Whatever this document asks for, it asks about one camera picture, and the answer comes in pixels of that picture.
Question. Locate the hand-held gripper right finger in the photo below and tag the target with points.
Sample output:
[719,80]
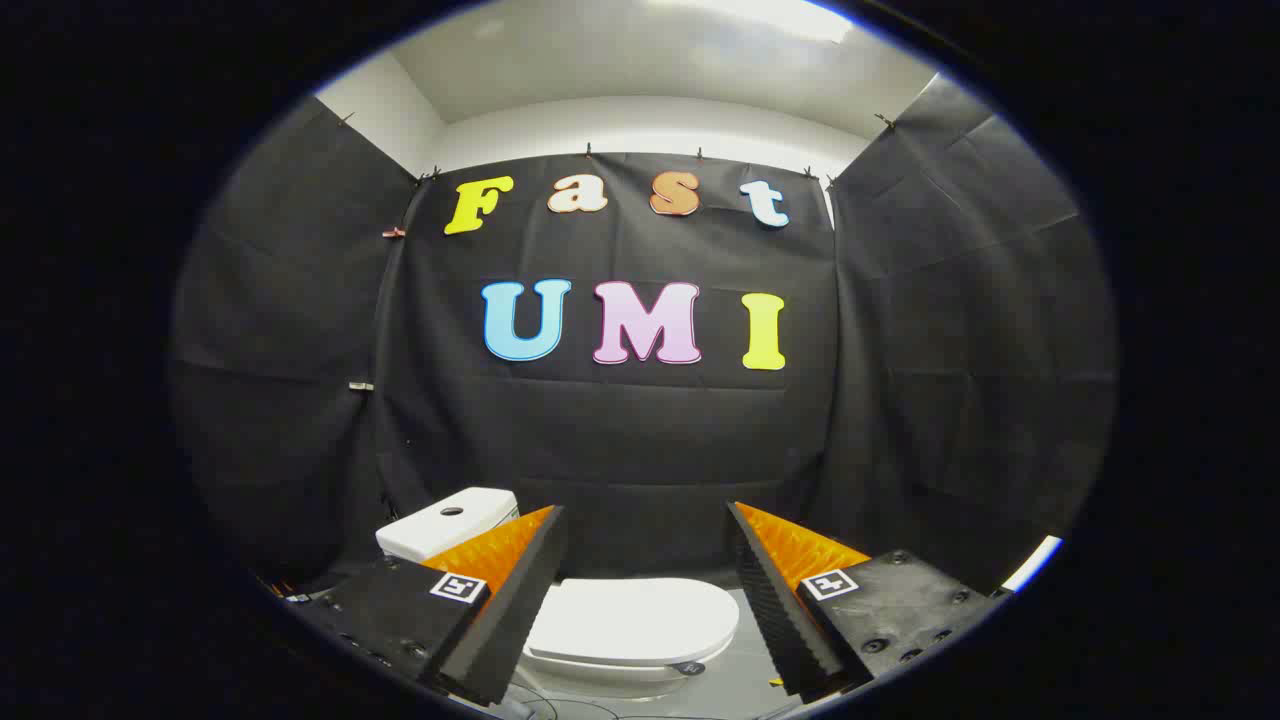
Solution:
[775,620]

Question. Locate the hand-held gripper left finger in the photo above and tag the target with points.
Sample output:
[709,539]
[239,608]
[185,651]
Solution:
[510,620]

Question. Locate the white toilet lid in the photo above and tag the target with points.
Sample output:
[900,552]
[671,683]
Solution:
[630,620]

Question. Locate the white ceramic toilet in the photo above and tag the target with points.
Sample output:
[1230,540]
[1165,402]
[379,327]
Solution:
[450,525]

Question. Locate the black backdrop cloth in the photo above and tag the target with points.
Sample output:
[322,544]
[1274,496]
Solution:
[620,440]

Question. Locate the ceiling light panel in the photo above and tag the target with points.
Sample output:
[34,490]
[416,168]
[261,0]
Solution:
[780,15]

